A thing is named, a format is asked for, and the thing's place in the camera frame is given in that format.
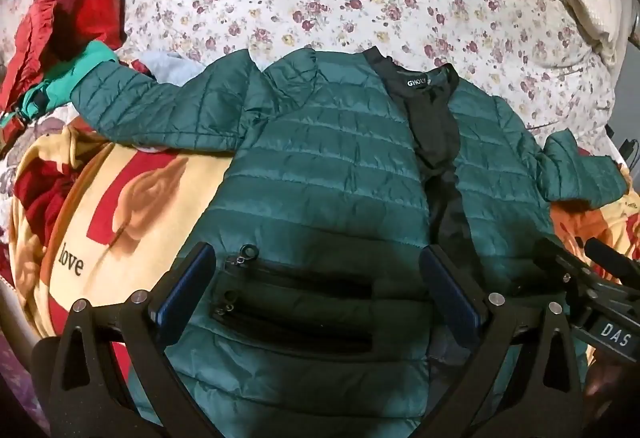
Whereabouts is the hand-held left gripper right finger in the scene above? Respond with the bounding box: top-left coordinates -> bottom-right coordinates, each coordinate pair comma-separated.
419,244 -> 586,438

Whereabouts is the teal garment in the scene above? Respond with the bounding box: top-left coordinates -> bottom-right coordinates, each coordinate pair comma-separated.
20,41 -> 121,115

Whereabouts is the green puffer jacket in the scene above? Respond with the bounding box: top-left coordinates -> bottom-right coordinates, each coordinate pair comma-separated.
70,46 -> 628,438

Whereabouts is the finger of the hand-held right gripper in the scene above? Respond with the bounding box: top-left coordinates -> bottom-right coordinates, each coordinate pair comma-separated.
531,237 -> 598,301
584,237 -> 640,269

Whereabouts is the red clothes pile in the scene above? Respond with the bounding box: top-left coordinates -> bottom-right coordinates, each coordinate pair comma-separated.
0,0 -> 132,119

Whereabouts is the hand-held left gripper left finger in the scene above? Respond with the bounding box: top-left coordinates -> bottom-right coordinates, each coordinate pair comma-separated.
50,241 -> 221,438

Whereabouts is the light blue cloth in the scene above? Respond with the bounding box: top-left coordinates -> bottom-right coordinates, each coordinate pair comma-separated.
144,50 -> 207,85

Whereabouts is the yellow and red printed blanket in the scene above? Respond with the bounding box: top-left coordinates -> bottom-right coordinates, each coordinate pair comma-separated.
10,118 -> 640,419

